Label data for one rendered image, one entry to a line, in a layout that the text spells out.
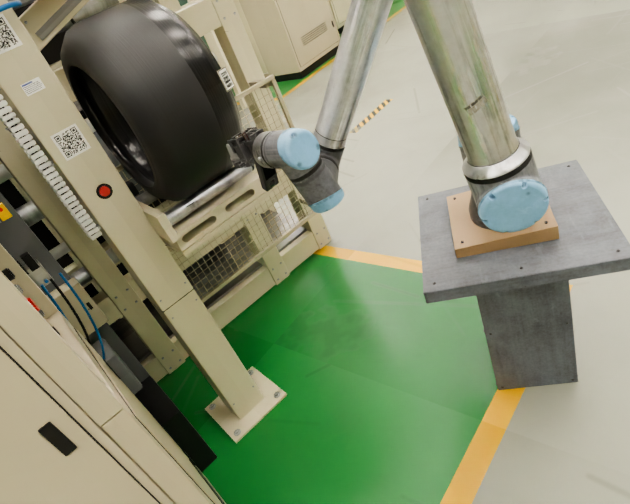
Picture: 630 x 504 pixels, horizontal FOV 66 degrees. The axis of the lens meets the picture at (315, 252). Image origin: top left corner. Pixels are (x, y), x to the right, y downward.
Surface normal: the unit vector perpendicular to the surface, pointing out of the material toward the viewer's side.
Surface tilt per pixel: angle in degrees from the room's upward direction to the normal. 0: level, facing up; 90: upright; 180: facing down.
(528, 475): 0
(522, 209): 98
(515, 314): 90
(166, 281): 90
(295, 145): 78
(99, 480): 90
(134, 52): 53
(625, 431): 0
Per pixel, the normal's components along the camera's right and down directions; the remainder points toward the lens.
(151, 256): 0.62, 0.24
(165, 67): 0.42, -0.10
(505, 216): -0.04, 0.69
